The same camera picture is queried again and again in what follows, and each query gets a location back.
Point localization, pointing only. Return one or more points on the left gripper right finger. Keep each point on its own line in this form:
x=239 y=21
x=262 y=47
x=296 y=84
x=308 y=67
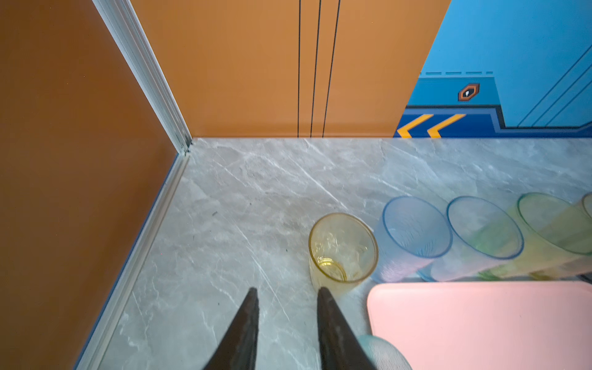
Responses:
x=338 y=346

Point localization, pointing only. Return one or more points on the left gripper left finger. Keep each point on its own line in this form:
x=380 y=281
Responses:
x=238 y=348

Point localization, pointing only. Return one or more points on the pink plastic tray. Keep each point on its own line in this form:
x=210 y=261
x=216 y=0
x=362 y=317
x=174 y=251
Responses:
x=485 y=325

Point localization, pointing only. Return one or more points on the teal glass upper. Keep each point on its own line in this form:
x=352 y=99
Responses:
x=383 y=354

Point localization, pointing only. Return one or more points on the yellow tall glass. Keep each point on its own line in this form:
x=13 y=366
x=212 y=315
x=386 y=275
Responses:
x=343 y=253

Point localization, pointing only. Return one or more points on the blue textured tall glass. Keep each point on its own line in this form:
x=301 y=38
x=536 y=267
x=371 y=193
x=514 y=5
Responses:
x=411 y=233

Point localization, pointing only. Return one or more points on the blue smooth tall glass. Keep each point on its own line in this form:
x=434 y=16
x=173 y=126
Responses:
x=484 y=237

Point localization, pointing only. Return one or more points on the amber tall glass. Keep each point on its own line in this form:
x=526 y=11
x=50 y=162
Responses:
x=573 y=268

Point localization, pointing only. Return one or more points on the green tall glass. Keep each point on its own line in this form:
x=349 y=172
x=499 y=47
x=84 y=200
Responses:
x=555 y=232

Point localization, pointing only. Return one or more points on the left aluminium corner post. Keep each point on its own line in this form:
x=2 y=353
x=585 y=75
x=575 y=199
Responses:
x=124 y=26

